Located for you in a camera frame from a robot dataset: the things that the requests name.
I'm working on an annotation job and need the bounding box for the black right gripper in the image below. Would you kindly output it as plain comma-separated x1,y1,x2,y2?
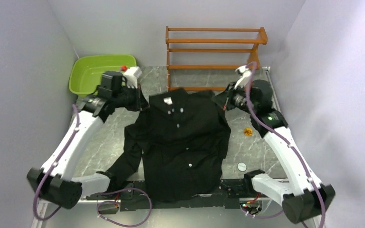
211,81,258,114

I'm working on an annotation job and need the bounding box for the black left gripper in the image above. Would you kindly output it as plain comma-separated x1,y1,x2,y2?
113,84,150,112

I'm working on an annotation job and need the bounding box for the orange round brooch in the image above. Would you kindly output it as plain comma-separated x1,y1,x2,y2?
243,128,253,136

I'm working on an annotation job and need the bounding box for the black button shirt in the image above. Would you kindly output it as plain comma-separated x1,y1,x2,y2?
106,88,231,202

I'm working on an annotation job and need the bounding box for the white round brooch back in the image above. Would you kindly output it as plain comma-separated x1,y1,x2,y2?
237,162,247,172

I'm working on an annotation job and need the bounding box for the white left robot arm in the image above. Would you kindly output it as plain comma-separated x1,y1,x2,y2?
27,66,148,211

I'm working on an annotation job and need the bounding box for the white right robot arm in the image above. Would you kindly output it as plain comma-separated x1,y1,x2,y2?
213,80,336,228

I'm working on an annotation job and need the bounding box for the green plastic basin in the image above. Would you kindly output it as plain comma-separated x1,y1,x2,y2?
68,54,137,97

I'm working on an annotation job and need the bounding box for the orange wooden shoe rack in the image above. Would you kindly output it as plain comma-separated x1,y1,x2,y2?
165,26,268,90

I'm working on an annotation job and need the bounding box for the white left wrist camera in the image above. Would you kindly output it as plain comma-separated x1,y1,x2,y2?
120,66,142,88

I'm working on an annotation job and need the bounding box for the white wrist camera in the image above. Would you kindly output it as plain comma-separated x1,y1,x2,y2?
120,66,142,88
234,65,252,90

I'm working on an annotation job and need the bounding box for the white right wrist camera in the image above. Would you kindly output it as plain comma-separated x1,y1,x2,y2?
234,65,252,90

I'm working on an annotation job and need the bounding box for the aluminium table edge rail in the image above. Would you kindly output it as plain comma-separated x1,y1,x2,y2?
262,66,322,228

